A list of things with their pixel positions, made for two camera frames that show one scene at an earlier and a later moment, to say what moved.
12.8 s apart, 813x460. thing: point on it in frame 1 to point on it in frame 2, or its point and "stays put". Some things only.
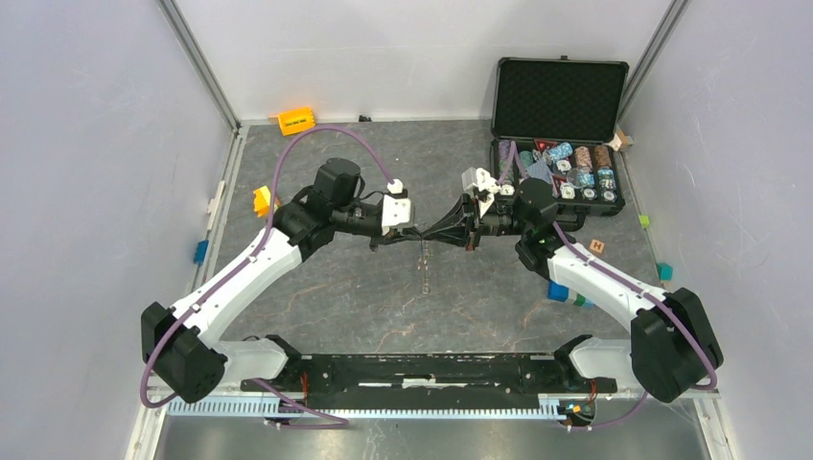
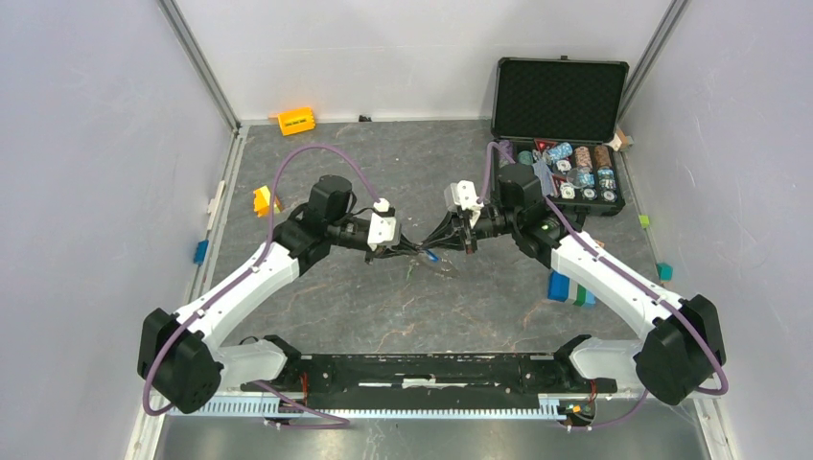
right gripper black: x=457 y=235 stays put
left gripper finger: x=407 y=237 to x=405 y=249
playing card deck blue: x=540 y=170 stays put
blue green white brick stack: x=560 y=293 stays put
